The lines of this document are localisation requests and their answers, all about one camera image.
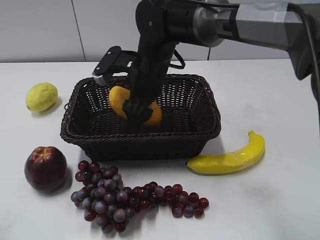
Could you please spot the purple red grape bunch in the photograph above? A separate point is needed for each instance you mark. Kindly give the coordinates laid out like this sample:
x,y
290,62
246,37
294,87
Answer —
x,y
111,205

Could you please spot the dark red apple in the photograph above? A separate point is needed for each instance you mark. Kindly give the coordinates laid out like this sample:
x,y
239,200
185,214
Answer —
x,y
46,169

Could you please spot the yellow mango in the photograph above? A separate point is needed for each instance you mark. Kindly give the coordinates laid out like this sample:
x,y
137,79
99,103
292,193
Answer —
x,y
119,95

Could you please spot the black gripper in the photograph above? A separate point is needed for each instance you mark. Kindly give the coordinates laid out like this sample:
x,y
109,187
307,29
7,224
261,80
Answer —
x,y
151,64

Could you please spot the dark woven wicker basket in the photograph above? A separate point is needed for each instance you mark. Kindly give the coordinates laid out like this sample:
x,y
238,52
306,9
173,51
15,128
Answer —
x,y
190,118

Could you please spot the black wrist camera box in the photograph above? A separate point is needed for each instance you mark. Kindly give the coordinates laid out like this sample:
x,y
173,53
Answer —
x,y
113,62

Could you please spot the yellow banana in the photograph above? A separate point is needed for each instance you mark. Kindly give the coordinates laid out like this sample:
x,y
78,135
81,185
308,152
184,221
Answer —
x,y
231,162

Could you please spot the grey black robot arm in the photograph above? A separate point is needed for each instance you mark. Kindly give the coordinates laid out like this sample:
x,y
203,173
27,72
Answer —
x,y
162,24

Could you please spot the yellow lemon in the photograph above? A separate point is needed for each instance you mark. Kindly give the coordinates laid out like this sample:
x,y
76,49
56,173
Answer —
x,y
41,97

